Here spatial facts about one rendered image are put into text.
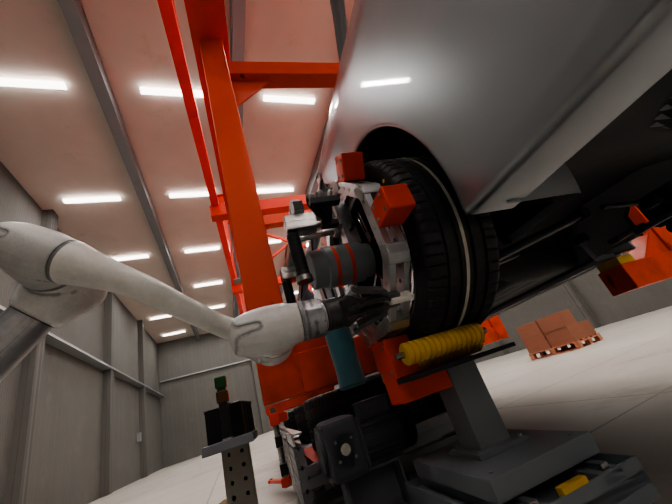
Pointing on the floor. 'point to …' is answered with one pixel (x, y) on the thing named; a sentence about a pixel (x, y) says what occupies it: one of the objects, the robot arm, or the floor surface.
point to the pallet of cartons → (556, 334)
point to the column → (239, 475)
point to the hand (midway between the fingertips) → (399, 297)
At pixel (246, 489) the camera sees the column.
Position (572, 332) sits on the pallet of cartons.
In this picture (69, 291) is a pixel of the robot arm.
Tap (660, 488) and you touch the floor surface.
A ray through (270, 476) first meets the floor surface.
